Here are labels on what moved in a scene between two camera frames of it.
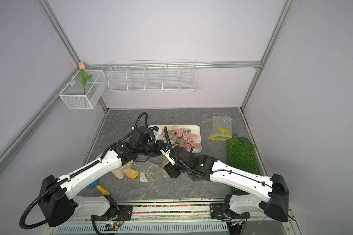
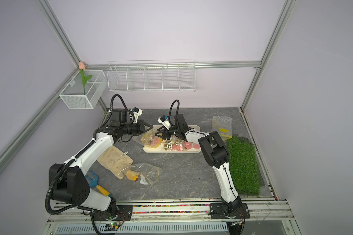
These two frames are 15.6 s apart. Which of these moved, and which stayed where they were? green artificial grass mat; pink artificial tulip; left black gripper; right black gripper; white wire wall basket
Moved: left black gripper; right black gripper
Stayed: pink artificial tulip; white wire wall basket; green artificial grass mat
